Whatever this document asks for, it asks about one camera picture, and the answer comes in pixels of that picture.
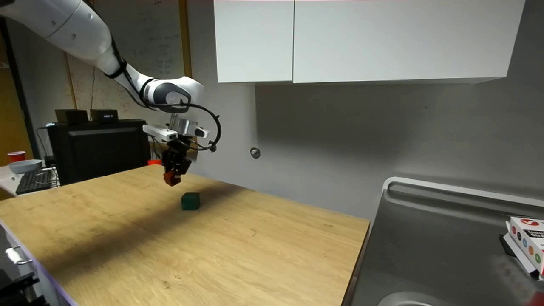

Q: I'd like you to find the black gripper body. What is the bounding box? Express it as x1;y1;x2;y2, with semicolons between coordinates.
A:
161;137;197;166

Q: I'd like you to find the orange block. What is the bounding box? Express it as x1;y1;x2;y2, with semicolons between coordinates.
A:
163;172;181;186

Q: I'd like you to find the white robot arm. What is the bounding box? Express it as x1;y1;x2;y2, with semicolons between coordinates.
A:
0;0;203;115

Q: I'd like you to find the green block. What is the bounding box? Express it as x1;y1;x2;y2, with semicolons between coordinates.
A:
180;193;200;211

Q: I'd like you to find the black keyboard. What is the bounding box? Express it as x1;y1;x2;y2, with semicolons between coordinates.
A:
15;171;50;194

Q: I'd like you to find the red cup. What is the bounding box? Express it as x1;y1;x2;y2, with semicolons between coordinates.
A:
6;152;27;164

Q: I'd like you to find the stainless steel sink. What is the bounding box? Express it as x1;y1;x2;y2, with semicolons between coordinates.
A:
344;177;544;306

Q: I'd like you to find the colourful game box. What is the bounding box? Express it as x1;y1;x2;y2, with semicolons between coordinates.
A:
506;217;544;279

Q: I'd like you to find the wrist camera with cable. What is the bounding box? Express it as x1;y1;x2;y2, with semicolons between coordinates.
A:
142;104;222;152

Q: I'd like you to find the round wall socket right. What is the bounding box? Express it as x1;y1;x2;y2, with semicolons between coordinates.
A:
249;149;261;159

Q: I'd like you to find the white wall cabinet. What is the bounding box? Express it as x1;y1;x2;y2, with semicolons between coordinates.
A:
212;0;525;84

